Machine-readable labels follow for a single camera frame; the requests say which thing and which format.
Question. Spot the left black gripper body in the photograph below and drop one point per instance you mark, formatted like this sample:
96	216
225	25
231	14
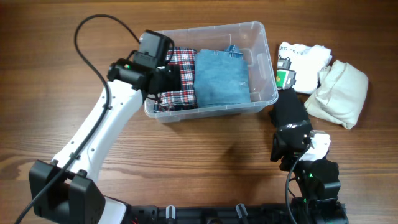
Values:
171	78

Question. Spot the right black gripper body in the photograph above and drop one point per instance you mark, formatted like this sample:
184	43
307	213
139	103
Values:
292	154

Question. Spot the plaid flannel shirt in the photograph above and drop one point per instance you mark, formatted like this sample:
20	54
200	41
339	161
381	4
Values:
185	99

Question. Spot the black taped garment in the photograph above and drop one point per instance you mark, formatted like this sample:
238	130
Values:
291	120

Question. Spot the blue denim jeans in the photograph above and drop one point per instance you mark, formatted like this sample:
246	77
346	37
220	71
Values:
221	77

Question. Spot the beige cloth garment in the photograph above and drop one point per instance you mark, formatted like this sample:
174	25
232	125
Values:
341	95

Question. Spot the white pixel-print t-shirt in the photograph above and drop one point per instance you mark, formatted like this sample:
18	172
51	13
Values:
298	66

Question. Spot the clear plastic storage container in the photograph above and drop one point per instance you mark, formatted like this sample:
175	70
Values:
251	39

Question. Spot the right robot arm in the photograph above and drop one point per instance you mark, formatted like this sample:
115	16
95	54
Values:
312	184

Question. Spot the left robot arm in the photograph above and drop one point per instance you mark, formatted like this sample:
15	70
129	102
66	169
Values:
65	190

